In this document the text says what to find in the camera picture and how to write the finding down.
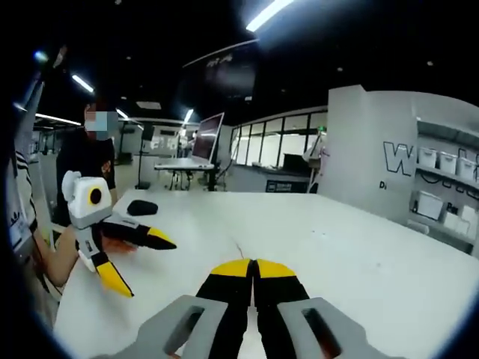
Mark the dark hanging ceiling screen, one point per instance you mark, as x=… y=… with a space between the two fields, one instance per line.
x=224 y=71

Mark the pink and white standing device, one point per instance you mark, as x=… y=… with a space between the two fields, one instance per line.
x=318 y=164

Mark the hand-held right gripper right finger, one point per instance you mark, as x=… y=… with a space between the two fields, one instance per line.
x=280 y=299

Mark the white height-adjustable desk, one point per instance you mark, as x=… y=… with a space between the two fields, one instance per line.
x=183 y=164

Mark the straight ceiling light strip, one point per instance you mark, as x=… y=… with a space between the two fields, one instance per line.
x=188 y=116
x=82 y=83
x=267 y=15

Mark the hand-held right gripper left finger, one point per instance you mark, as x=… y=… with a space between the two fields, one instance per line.
x=224 y=299

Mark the group of white storage bins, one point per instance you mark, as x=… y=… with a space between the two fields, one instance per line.
x=447 y=162

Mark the small dark monitor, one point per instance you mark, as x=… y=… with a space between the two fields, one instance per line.
x=295 y=161

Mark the grey counter with dark sign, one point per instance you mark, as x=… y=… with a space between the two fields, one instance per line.
x=262 y=179

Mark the grey metal shelving unit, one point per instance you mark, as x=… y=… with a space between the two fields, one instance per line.
x=445 y=175

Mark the person's striped shirt torso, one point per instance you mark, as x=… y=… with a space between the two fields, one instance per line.
x=22 y=175

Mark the black computer mouse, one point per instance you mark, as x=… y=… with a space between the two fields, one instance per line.
x=141 y=208

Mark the grey chest-worn device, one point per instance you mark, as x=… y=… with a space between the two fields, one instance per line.
x=20 y=239

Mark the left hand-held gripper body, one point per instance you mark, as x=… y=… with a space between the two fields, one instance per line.
x=84 y=205

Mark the large tilted monitor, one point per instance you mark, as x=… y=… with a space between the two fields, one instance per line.
x=207 y=140

